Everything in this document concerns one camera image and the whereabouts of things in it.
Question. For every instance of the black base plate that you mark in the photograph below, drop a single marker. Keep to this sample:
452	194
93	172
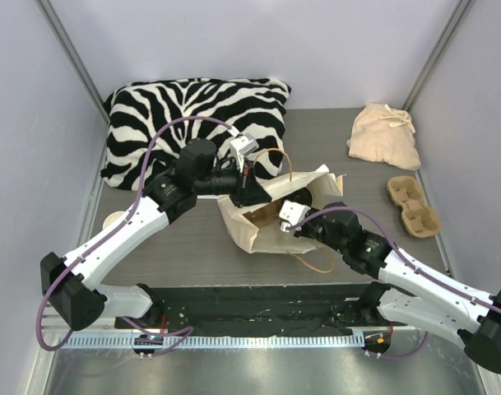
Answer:
317	310

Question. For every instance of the white slotted cable duct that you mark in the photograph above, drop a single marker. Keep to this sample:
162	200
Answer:
135	340

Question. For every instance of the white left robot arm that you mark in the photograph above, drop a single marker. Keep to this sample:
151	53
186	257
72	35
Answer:
74	281

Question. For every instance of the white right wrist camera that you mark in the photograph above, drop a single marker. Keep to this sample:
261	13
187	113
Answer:
291	214

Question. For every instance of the cream paper bag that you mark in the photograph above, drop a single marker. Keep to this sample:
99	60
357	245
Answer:
324	186

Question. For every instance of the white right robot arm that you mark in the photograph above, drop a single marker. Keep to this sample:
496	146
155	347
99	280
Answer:
404	289

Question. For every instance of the zebra print cushion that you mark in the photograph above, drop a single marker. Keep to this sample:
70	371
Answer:
159	118

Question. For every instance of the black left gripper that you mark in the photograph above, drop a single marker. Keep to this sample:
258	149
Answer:
242	186

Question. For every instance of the brown paper cups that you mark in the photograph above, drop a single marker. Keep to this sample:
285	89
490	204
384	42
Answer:
112	220

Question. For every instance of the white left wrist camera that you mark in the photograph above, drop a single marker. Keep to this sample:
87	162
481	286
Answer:
242	145

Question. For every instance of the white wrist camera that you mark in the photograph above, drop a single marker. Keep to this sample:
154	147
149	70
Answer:
291	214
242	145

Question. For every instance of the cardboard cup carrier tray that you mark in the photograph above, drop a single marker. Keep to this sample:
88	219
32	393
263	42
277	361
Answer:
264	215

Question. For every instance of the beige cloth drawstring pouch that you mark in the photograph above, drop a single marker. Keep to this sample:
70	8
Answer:
381	133

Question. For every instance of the single black cup lid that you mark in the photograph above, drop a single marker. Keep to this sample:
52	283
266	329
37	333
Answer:
302	196

